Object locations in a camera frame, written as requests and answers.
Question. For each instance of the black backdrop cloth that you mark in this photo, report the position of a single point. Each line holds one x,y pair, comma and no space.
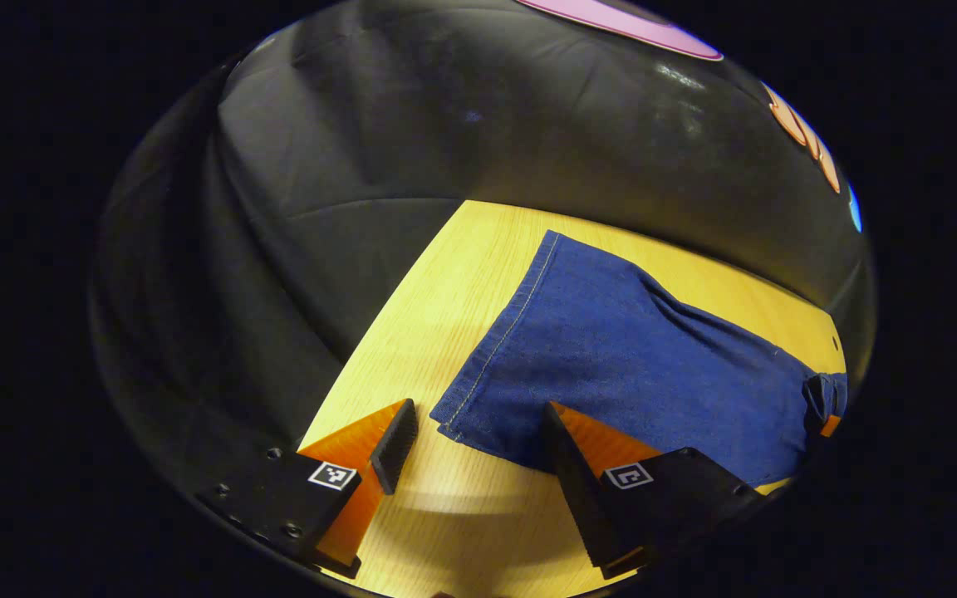
445,108

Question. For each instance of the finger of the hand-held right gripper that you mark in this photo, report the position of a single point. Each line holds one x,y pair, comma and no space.
831,425

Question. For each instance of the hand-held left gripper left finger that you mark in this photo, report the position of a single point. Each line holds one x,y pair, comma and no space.
395,444

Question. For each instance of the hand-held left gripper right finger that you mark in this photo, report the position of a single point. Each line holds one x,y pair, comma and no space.
570,482

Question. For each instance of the blue denim jeans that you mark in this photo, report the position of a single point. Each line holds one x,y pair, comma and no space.
611,349

